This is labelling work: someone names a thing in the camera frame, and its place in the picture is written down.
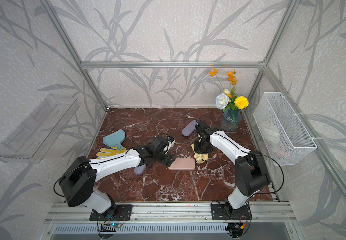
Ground yellow microfiber cloth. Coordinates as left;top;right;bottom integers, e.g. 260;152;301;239
191;144;209;164

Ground blue-grey fabric eyeglass case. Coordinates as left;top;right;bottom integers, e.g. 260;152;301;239
134;165;146;176

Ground pink eyeglass case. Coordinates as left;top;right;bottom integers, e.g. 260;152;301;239
168;158;196;171

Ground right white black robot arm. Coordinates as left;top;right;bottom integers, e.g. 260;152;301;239
194;121;271;211

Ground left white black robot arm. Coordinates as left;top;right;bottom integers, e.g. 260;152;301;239
55;136;176;219

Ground glass flower vase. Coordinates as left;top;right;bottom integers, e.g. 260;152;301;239
221;109;242;132

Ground yellow white work glove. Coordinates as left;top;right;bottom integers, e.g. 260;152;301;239
96;148;127;159

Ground artificial flower bouquet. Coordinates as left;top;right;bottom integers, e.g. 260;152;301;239
216;70;249;112

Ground white items in basket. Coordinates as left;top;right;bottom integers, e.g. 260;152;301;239
259;121;280;145

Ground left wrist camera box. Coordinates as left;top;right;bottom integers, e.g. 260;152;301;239
164;136;175;152

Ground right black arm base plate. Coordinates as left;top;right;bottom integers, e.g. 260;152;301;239
211;201;252;221

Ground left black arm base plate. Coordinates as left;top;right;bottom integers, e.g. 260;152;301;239
89;204;133;222

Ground white wire mesh basket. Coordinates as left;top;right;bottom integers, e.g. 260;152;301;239
253;92;317;166

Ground aluminium front rail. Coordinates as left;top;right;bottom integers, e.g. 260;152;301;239
44;201;297;224

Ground clear acrylic wall shelf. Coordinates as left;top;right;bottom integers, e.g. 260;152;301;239
0;94;79;164

